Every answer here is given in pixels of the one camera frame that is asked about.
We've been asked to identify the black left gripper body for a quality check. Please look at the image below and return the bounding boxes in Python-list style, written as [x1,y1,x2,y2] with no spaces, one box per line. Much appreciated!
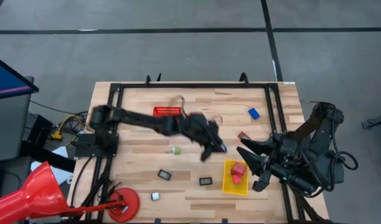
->
[184,112,224,150]

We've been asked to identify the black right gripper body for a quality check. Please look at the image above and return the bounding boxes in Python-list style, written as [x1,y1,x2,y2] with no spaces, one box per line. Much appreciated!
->
[265,133,303,180]

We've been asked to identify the red rectangular box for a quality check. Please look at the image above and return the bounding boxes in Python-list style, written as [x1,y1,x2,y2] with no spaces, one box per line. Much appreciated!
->
[232,161,248,177]

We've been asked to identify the yellow plastic basket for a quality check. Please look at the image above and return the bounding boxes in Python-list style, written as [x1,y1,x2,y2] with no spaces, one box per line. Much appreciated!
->
[222,159,250,197]

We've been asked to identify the red plastic basket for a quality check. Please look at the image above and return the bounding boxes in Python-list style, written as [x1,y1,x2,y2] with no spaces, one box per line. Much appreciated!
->
[153,106,182,118]

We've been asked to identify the black floor stand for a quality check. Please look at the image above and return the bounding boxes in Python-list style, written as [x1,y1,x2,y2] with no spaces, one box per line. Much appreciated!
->
[361,111,381,130]

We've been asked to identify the white paper sheet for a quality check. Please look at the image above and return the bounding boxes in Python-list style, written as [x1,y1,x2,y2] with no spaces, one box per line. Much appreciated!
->
[30,146,75,186]

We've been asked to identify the black stand leg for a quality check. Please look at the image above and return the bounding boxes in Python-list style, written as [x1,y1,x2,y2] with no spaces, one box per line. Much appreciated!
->
[21,114,78,174]

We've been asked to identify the red desk lamp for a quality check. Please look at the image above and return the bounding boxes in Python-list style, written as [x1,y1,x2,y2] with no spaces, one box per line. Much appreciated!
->
[0,161,141,224]

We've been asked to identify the grey cabinet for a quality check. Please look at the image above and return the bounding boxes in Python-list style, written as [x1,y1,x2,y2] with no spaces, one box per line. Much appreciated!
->
[0,76,35,163]

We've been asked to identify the black metal table frame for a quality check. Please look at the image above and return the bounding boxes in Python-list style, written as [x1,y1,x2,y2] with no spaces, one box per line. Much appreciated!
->
[84,81,322,224]

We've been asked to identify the yellow cable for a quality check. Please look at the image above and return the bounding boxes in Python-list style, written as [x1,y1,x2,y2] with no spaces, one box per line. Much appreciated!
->
[50,114,85,141]

